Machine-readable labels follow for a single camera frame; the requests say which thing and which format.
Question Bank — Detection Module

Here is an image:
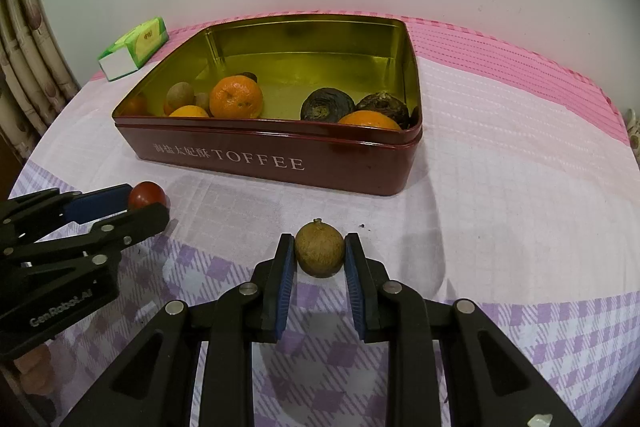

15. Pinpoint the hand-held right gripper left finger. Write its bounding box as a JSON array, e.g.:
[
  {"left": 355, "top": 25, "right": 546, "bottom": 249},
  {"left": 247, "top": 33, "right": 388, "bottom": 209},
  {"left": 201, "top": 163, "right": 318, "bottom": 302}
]
[{"left": 60, "top": 233, "right": 297, "bottom": 427}]

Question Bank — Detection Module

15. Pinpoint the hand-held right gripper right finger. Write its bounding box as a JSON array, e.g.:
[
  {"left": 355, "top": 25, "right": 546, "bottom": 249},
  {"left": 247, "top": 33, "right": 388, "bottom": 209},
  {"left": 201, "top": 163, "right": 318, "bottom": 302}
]
[{"left": 344, "top": 232, "right": 583, "bottom": 427}]

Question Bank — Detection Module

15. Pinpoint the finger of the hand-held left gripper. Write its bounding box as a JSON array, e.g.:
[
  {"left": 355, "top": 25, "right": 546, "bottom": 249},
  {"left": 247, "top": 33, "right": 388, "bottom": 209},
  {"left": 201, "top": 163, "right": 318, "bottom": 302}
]
[
  {"left": 0, "top": 184, "right": 133, "bottom": 239},
  {"left": 0, "top": 202, "right": 170, "bottom": 281}
]

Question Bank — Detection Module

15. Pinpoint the red cherry tomato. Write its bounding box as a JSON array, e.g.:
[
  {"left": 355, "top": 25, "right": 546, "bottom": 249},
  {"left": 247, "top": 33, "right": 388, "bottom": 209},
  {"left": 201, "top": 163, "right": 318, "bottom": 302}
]
[
  {"left": 127, "top": 180, "right": 167, "bottom": 211},
  {"left": 120, "top": 93, "right": 149, "bottom": 116}
]

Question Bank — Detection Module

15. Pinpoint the small orange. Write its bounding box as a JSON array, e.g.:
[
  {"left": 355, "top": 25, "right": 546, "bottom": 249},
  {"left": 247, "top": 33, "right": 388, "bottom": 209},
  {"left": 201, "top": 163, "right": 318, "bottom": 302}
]
[{"left": 167, "top": 105, "right": 211, "bottom": 118}]

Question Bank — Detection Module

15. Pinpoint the dark red tin box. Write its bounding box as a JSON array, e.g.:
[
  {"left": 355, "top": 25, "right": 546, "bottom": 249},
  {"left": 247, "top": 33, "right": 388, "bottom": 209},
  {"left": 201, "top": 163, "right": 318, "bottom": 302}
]
[{"left": 111, "top": 13, "right": 424, "bottom": 196}]

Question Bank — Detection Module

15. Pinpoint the large orange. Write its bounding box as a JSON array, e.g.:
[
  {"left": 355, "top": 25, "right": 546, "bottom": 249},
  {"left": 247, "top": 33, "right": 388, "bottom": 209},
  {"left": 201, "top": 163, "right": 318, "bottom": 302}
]
[{"left": 209, "top": 76, "right": 264, "bottom": 118}]

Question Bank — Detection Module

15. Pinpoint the medium orange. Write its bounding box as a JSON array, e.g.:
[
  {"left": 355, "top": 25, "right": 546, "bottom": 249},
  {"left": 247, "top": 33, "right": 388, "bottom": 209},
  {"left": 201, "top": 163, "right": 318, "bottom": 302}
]
[{"left": 336, "top": 110, "right": 402, "bottom": 131}]

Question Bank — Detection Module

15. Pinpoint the large dark water chestnut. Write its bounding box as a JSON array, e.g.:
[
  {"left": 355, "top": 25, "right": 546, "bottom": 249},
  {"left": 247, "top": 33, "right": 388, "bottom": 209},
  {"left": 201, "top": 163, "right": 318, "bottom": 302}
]
[{"left": 300, "top": 87, "right": 357, "bottom": 121}]

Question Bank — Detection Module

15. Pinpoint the person's left hand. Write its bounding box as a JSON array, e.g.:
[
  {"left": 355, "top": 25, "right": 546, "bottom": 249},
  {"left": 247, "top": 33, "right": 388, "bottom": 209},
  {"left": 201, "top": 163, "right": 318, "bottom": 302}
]
[{"left": 14, "top": 349, "right": 55, "bottom": 397}]

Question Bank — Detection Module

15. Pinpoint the beige bamboo pattern curtain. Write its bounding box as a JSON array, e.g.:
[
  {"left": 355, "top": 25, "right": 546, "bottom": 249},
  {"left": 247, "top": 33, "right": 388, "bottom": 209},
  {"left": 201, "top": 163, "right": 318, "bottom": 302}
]
[{"left": 0, "top": 0, "right": 81, "bottom": 152}]

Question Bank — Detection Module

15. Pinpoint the green white tissue pack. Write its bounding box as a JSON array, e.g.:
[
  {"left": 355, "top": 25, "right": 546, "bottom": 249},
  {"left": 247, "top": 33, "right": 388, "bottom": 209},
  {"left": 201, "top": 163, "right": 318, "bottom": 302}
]
[{"left": 96, "top": 15, "right": 170, "bottom": 82}]

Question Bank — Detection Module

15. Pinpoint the pink purple checked sheet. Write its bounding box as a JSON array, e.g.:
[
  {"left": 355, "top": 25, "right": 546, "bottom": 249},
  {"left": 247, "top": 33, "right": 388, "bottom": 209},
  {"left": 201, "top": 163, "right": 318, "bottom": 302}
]
[{"left": 7, "top": 12, "right": 640, "bottom": 427}]

